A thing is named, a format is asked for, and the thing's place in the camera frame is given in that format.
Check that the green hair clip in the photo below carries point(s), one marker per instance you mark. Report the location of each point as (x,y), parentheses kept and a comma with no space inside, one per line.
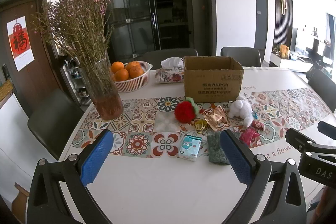
(254,115)

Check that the person's right forearm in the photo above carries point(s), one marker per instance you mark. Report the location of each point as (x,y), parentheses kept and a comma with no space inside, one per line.
(323,200)

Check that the shoe rack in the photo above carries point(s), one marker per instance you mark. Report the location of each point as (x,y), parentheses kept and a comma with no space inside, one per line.
(78,87)

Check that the yellow bag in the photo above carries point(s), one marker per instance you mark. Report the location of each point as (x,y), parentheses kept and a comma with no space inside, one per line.
(284,50)

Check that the green scouring cloth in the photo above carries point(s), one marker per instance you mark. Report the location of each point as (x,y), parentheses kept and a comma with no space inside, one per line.
(216,150)

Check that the large red snack packet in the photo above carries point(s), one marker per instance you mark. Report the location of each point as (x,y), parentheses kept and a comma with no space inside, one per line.
(248,136)

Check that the blue pocket tissue pack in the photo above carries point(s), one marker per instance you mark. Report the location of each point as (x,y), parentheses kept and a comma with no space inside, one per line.
(190,148)

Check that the white low cabinet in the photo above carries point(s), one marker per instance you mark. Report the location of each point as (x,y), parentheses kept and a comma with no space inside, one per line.
(288,62)

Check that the white plastic basket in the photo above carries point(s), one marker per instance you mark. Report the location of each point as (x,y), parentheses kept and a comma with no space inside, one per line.
(134,83)

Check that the gold foil wrapper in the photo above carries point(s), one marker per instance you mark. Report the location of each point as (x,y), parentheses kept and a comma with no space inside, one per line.
(216,119)

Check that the door lock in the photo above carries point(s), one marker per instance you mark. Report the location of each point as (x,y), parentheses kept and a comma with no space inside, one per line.
(5,71)

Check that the small red snack packet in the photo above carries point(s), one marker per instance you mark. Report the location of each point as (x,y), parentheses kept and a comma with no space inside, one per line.
(257,125)

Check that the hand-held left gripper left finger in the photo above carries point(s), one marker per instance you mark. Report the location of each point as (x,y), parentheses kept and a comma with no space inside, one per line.
(97,158)

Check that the floral fabric tissue box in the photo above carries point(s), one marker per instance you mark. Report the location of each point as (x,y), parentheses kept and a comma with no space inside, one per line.
(169,74)

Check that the white plush bunny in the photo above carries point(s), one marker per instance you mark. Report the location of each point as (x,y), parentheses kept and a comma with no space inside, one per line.
(240,109)

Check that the dark slatted wall panel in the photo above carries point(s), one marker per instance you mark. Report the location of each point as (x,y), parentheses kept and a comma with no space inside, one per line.
(282,8)

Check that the pile of oranges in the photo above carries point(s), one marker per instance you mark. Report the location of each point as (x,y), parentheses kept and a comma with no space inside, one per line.
(122,74)

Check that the patterned tablecloth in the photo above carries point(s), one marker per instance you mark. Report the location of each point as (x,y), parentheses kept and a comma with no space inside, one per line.
(162,187)

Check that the red plush strawberry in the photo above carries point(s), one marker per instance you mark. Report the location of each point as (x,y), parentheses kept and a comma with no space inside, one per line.
(185,112)

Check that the red wall calendar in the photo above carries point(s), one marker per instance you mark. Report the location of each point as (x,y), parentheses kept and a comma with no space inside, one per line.
(19,43)

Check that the grey dining chair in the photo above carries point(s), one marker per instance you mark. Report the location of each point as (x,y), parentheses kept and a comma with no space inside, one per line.
(55,121)
(170,54)
(324,85)
(240,56)

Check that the dried flower bunch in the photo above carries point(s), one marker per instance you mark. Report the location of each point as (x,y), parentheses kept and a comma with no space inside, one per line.
(78,19)

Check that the dark glass sliding door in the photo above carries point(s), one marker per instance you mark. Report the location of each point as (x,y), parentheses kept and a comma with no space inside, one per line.
(147,3)

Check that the yellow ribbon candy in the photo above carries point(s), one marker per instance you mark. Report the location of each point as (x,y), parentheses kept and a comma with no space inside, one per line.
(200,126)

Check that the brown cardboard box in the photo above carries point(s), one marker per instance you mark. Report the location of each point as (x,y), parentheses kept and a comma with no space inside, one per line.
(212,82)

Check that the wooden chair corner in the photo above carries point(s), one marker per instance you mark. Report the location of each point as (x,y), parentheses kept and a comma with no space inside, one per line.
(21,200)

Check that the brown wooden door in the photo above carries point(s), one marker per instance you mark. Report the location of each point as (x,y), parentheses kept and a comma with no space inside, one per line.
(39,77)

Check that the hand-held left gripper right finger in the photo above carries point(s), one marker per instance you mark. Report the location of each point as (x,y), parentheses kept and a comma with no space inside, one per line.
(235,158)

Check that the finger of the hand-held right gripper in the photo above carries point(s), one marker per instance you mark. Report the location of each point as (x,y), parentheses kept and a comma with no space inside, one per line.
(302,141)
(328,129)

